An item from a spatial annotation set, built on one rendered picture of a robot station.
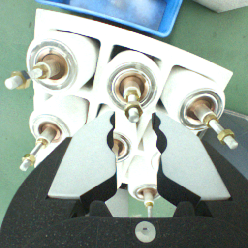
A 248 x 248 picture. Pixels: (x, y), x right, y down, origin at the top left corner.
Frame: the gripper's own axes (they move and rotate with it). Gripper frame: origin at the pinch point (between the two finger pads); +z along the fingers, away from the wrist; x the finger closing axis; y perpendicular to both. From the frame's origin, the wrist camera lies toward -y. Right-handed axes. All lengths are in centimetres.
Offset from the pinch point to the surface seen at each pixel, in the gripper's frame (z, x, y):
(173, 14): 23.0, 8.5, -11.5
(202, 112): 7.4, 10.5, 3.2
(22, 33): 34.8, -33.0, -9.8
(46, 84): 9.4, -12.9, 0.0
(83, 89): 17.0, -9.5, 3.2
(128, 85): 7.6, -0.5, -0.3
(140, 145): 18.8, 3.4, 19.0
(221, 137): 2.0, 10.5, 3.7
